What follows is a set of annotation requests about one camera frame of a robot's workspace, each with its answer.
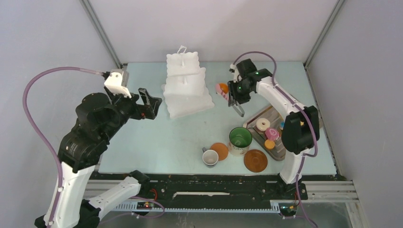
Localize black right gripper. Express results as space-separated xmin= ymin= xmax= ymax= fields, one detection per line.
xmin=227 ymin=79 xmax=252 ymax=107

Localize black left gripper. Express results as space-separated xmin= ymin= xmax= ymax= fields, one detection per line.
xmin=101 ymin=86 xmax=163 ymax=140

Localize pink-tipped metal tongs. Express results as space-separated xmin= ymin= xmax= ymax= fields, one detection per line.
xmin=215 ymin=83 xmax=245 ymax=117

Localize orange glazed donut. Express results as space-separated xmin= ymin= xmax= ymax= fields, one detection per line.
xmin=219 ymin=83 xmax=229 ymax=94

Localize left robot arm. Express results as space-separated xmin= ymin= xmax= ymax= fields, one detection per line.
xmin=34 ymin=88 xmax=162 ymax=228

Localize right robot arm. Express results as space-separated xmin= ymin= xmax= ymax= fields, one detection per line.
xmin=228 ymin=64 xmax=320 ymax=199

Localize white three-tier dessert stand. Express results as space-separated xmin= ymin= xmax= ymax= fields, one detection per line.
xmin=162 ymin=45 xmax=215 ymax=119

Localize stainless steel tray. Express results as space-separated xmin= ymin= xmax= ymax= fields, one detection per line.
xmin=243 ymin=105 xmax=323 ymax=162

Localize white glazed donut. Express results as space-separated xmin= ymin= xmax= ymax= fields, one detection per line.
xmin=256 ymin=118 xmax=271 ymax=132

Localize large floral green-inside mug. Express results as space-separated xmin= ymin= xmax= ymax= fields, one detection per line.
xmin=229 ymin=127 xmax=253 ymax=156

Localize round biscuit front left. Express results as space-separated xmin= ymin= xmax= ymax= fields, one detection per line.
xmin=264 ymin=140 xmax=275 ymax=150

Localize small wooden coaster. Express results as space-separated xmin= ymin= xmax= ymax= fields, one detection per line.
xmin=210 ymin=142 xmax=229 ymax=161

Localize large wooden coaster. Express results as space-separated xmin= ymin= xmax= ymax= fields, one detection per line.
xmin=243 ymin=149 xmax=268 ymax=173

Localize small white grey cup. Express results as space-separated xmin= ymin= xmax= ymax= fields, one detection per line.
xmin=202 ymin=147 xmax=219 ymax=168

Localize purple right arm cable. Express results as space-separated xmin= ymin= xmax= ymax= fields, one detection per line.
xmin=233 ymin=51 xmax=318 ymax=228

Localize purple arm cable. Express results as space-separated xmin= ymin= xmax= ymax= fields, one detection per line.
xmin=233 ymin=51 xmax=318 ymax=228
xmin=22 ymin=66 xmax=106 ymax=228

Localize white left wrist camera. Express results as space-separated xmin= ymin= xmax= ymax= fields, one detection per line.
xmin=104 ymin=69 xmax=132 ymax=98

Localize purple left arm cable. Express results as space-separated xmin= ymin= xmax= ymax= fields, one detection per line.
xmin=22 ymin=66 xmax=106 ymax=228

